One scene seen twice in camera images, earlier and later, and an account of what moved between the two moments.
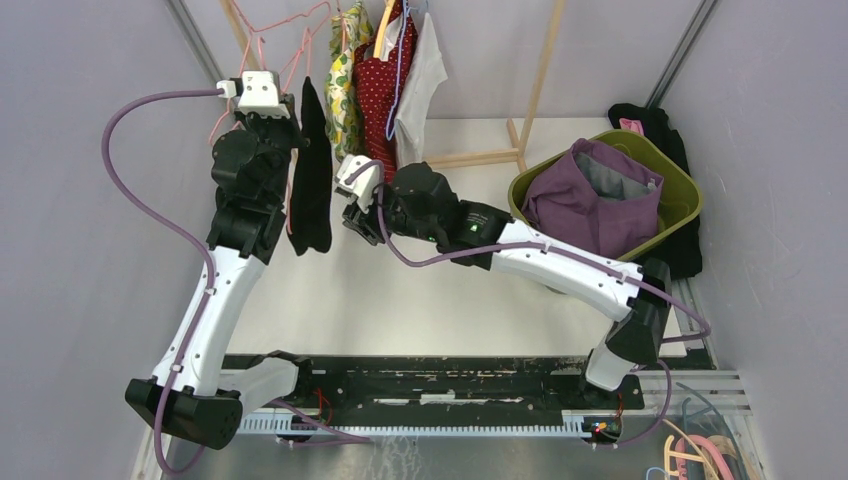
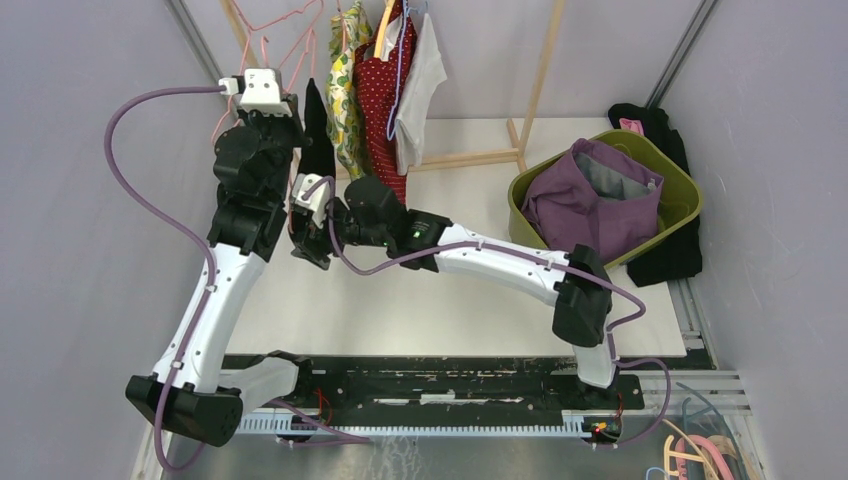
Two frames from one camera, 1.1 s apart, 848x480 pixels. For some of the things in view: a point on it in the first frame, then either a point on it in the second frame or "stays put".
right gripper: (363, 222) to (308, 243)
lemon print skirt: (349, 29) stays put
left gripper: (291, 123) stays put
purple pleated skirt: (594, 202) stays put
